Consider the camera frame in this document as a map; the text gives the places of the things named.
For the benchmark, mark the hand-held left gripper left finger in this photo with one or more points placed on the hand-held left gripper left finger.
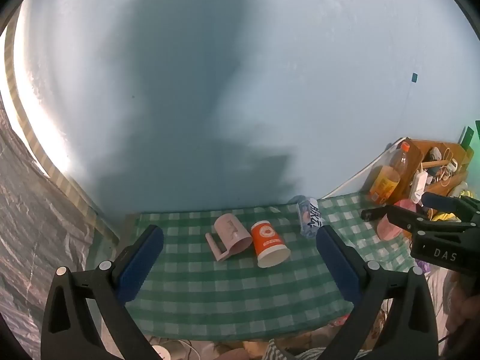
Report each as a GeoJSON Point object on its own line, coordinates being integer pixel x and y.
{"type": "Point", "coordinates": [139, 264]}

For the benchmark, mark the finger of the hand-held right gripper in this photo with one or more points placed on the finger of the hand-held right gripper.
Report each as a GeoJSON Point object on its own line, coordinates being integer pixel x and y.
{"type": "Point", "coordinates": [403, 215]}
{"type": "Point", "coordinates": [446, 201]}

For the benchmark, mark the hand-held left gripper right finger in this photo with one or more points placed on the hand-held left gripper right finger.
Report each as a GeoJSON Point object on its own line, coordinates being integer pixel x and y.
{"type": "Point", "coordinates": [338, 268]}

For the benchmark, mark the orange paper cup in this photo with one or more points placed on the orange paper cup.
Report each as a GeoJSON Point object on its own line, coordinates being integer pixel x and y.
{"type": "Point", "coordinates": [268, 242]}

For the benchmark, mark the pink cup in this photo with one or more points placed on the pink cup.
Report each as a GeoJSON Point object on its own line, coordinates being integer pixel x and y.
{"type": "Point", "coordinates": [387, 229]}

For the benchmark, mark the white power adapter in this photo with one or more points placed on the white power adapter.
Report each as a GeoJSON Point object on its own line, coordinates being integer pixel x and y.
{"type": "Point", "coordinates": [418, 185]}

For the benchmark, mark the orange soda bottle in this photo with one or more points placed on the orange soda bottle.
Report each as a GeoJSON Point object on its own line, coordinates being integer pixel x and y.
{"type": "Point", "coordinates": [388, 180]}

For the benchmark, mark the wooden box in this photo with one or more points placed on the wooden box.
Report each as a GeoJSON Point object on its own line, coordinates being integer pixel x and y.
{"type": "Point", "coordinates": [416, 153]}

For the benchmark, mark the blue white drink can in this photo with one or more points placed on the blue white drink can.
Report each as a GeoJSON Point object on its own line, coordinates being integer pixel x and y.
{"type": "Point", "coordinates": [309, 217]}

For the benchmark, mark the white pipe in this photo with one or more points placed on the white pipe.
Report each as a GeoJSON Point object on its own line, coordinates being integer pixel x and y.
{"type": "Point", "coordinates": [356, 175]}

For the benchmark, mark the green board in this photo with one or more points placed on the green board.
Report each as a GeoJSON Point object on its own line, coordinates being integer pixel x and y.
{"type": "Point", "coordinates": [468, 137]}

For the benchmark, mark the green checkered tablecloth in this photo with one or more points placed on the green checkered tablecloth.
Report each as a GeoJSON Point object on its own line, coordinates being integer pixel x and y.
{"type": "Point", "coordinates": [225, 292]}

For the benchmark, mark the white round object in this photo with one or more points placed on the white round object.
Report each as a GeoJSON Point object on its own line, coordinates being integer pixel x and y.
{"type": "Point", "coordinates": [167, 351]}

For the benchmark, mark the pink plastic mug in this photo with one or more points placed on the pink plastic mug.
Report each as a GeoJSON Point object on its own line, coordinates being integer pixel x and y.
{"type": "Point", "coordinates": [229, 238]}

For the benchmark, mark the striped cloth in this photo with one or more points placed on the striped cloth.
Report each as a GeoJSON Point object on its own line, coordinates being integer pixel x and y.
{"type": "Point", "coordinates": [288, 352]}

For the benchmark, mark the grey plastic sheet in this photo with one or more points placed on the grey plastic sheet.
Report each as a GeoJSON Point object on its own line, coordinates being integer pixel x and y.
{"type": "Point", "coordinates": [33, 232]}

